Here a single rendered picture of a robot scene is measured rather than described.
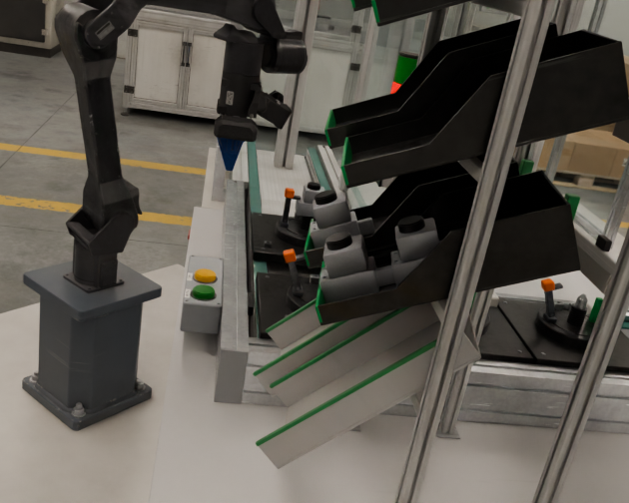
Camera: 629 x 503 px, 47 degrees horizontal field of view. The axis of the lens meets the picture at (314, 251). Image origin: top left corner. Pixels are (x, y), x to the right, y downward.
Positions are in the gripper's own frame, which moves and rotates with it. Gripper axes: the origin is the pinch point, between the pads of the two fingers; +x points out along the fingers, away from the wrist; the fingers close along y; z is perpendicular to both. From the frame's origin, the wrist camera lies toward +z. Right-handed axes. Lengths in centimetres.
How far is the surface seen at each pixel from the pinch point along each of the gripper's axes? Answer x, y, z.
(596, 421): 37, -12, 69
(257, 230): 28.4, 39.3, 8.8
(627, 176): 16, 87, 120
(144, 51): 69, 524, -69
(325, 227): 2.3, -23.8, 12.9
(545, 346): 28, -2, 61
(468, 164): -13.3, -41.8, 23.3
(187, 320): 33.0, 3.0, -4.0
